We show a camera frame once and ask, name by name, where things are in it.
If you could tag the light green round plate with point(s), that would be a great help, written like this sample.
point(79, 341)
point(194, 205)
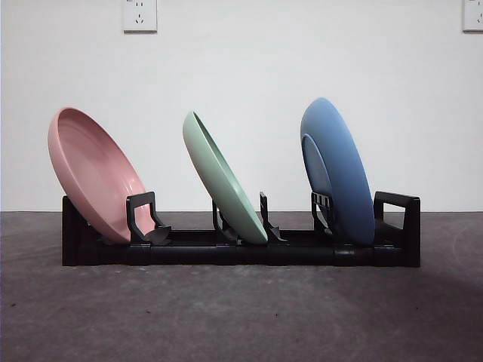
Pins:
point(211, 169)

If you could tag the blue round plate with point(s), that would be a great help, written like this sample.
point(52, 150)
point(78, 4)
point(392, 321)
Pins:
point(339, 151)

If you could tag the pink round plate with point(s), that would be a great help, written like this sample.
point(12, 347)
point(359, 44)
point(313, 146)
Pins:
point(87, 169)

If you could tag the black plastic dish rack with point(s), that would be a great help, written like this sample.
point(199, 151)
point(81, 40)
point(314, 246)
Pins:
point(264, 256)

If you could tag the white wall socket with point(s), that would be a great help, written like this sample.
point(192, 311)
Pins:
point(139, 17)
point(473, 15)

